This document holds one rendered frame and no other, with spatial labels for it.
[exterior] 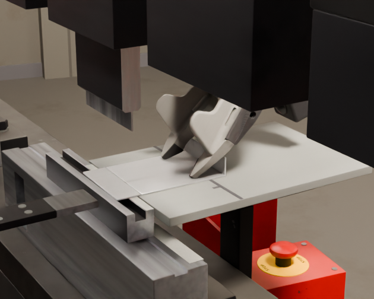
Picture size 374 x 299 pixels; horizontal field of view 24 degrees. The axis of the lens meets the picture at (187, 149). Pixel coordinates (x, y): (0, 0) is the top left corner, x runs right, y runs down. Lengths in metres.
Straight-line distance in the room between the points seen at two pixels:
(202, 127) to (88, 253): 0.18
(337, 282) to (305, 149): 0.26
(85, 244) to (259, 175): 0.20
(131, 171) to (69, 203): 0.11
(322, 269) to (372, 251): 1.79
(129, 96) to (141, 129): 3.28
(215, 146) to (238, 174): 0.05
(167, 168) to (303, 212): 2.32
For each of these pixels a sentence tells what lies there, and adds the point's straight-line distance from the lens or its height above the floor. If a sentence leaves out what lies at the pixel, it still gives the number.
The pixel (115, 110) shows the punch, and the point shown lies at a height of 1.09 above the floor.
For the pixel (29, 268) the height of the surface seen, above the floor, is 0.87.
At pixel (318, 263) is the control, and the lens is 1.23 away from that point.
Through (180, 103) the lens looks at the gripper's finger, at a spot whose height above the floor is 1.06.
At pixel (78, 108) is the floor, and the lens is 4.43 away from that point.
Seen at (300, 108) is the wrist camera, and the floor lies 1.05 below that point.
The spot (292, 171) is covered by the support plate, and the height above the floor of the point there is 1.00.
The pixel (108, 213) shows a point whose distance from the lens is 0.88.
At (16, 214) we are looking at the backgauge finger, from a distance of 0.85.
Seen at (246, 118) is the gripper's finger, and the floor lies 1.07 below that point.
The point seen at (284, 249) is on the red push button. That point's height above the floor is 0.81.
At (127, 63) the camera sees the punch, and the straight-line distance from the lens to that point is 0.81.
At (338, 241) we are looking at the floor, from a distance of 3.05.
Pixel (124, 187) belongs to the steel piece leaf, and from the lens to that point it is 0.90.
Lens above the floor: 1.36
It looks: 21 degrees down
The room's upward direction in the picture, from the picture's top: straight up
